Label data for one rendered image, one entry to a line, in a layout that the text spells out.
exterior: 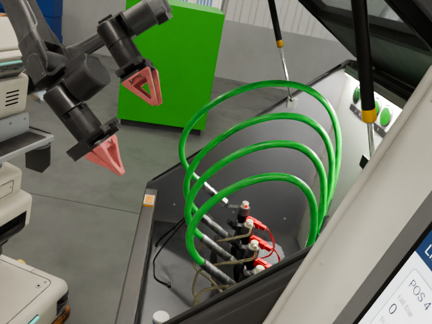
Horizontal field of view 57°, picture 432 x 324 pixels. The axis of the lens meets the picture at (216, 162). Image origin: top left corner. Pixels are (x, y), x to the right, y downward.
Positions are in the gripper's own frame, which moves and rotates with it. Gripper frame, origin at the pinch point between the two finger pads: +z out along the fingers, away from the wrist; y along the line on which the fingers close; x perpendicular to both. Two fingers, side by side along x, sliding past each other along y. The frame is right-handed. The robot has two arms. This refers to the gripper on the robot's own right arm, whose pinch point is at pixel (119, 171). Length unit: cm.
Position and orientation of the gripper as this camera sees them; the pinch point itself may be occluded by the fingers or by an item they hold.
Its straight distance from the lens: 81.7
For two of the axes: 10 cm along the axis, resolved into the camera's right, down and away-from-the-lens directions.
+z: 5.7, 7.9, 2.1
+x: 1.9, -3.7, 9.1
